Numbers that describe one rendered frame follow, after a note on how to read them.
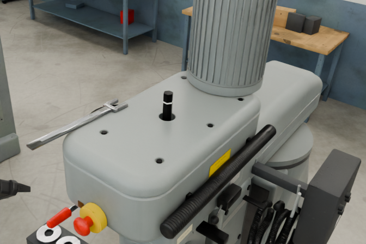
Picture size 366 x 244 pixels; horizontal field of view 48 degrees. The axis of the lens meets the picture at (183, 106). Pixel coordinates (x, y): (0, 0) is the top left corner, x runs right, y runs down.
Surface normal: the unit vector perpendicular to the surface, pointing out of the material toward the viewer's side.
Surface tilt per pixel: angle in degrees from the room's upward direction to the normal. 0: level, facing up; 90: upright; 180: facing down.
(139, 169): 0
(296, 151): 0
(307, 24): 90
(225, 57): 90
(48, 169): 0
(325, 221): 90
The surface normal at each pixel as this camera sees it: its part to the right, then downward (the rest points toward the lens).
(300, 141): 0.07, -0.86
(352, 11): -0.58, 0.38
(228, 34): -0.18, 0.49
